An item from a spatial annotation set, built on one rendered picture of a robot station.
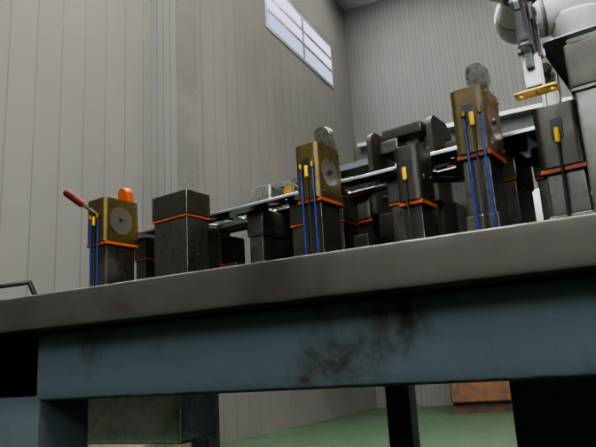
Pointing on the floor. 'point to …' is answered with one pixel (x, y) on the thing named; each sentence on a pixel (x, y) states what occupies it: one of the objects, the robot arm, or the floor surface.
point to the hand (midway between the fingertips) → (533, 73)
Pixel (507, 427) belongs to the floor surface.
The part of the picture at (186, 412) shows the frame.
